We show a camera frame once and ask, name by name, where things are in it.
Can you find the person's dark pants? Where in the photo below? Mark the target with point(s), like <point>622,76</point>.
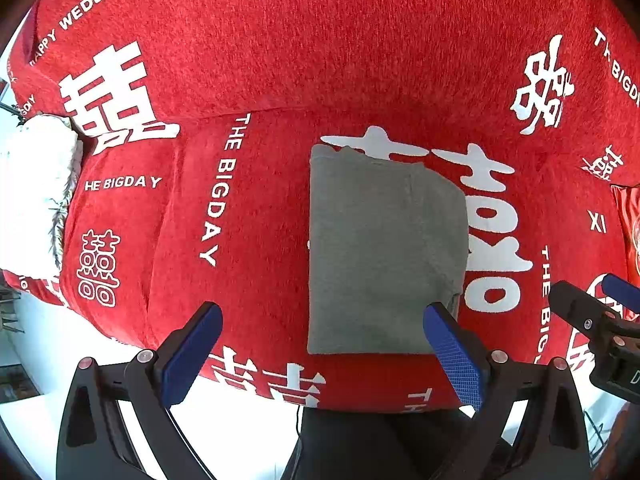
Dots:
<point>370,445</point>

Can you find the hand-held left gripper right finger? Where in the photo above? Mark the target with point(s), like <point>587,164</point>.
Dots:
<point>455,360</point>

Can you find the red printed blanket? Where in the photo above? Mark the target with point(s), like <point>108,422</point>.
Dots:
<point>300,60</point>

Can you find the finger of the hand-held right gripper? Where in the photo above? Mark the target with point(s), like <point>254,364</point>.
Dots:
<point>580,307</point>
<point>622,287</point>

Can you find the grey sweater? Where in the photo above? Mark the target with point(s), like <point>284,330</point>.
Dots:
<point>380,240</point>

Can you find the white fuzzy cushion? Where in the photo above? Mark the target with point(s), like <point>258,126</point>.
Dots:
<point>35,185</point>

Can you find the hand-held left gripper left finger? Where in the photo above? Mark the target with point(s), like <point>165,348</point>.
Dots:
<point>192,355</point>

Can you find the red pillow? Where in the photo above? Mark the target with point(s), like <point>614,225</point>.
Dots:
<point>631,220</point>

